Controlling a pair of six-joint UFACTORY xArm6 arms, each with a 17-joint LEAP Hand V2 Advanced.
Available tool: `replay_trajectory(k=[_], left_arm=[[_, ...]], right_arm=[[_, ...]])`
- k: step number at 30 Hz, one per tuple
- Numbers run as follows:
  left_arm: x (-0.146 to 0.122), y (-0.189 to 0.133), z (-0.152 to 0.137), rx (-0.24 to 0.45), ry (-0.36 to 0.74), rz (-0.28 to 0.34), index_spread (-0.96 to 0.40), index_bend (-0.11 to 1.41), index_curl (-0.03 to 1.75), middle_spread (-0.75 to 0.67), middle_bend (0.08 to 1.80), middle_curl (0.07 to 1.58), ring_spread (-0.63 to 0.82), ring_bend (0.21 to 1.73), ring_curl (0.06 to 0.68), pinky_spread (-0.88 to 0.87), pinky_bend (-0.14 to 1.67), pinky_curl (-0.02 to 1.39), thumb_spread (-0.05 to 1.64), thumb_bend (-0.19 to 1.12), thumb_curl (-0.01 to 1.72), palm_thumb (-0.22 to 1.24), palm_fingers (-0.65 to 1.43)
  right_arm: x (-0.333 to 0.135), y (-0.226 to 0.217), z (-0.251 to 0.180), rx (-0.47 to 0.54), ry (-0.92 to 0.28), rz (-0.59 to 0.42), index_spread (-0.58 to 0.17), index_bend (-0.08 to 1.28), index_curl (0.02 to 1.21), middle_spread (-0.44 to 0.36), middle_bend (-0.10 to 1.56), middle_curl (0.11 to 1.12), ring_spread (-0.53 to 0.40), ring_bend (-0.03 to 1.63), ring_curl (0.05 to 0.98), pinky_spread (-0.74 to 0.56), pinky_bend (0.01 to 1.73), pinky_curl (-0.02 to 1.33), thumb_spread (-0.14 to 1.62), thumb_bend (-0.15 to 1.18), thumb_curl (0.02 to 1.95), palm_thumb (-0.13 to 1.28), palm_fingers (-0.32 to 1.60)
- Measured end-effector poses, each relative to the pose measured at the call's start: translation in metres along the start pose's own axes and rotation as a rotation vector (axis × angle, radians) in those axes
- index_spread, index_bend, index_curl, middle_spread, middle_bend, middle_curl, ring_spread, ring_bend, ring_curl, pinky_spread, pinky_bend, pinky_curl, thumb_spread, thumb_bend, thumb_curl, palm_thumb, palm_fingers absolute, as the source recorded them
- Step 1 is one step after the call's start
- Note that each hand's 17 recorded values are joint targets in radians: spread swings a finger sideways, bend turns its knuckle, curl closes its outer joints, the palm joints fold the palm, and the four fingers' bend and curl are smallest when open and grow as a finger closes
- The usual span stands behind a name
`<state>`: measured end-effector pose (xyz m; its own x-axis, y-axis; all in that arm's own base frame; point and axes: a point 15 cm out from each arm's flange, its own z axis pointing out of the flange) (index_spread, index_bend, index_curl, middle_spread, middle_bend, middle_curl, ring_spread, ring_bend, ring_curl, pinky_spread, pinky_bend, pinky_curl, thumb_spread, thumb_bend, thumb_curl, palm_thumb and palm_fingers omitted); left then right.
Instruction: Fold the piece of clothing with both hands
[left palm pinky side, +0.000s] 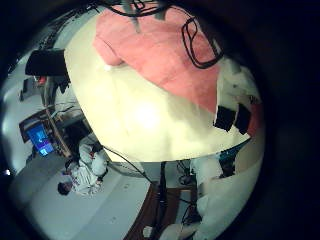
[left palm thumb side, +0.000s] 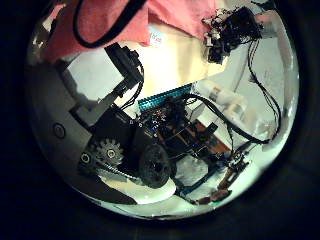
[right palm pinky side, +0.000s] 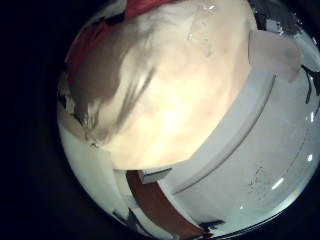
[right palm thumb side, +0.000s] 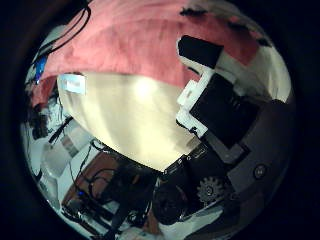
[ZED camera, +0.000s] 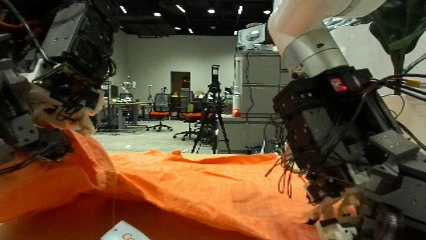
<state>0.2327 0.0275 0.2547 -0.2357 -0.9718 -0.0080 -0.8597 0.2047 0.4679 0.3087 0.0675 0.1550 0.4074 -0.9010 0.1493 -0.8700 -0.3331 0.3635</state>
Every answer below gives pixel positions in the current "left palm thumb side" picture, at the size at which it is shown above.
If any black braided cable sleeve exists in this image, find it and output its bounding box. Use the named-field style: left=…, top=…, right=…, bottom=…
left=181, top=93, right=271, bottom=145

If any black clamp stand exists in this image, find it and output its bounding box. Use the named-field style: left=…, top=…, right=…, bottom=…
left=226, top=149, right=251, bottom=175

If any thin black cable bundle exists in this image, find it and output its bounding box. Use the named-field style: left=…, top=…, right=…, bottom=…
left=246, top=39, right=283, bottom=134

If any orange button-up shirt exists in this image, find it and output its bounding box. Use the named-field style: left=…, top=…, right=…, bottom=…
left=44, top=0, right=218, bottom=64

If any black electronics rack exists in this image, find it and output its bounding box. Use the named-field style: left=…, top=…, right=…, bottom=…
left=138, top=98, right=201, bottom=158

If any black cable loop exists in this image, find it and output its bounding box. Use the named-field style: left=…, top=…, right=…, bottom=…
left=72, top=0, right=149, bottom=49

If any teal ribbed panel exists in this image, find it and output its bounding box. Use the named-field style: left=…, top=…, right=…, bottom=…
left=137, top=83, right=195, bottom=113

